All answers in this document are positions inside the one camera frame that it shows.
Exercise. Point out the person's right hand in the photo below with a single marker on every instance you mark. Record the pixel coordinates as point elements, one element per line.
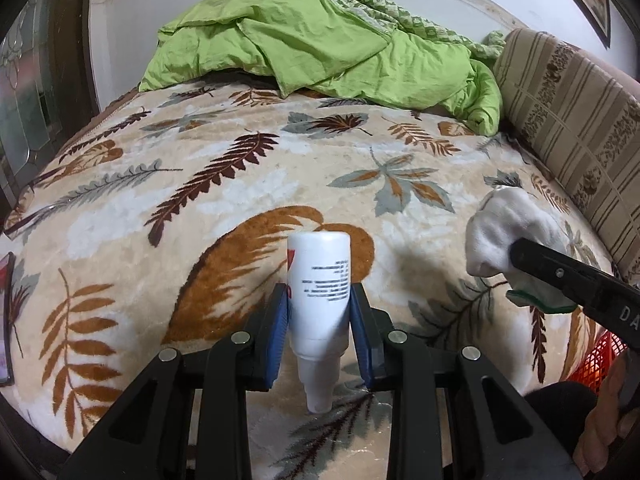
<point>600,425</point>

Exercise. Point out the person's dark trouser leg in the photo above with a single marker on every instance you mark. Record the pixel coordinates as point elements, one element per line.
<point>555,410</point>

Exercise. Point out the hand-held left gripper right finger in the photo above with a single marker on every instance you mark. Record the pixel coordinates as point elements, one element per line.
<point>361,345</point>

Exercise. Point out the red mesh basket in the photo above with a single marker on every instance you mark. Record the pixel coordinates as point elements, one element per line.
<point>600,365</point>

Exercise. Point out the wooden door with glass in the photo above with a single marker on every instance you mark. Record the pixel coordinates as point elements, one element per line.
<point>30,85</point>

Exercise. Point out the striped brown pillow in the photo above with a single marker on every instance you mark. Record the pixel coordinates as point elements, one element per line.
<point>575,110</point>

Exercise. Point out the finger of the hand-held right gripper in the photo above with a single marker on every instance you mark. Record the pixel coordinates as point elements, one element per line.
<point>550,267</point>

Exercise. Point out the white spray bottle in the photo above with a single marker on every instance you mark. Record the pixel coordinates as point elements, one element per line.
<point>320,280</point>

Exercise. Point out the green quilt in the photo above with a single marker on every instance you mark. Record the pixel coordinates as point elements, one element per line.
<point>300,40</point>

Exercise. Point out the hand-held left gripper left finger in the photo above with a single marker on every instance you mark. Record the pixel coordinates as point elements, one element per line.
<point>277,340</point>

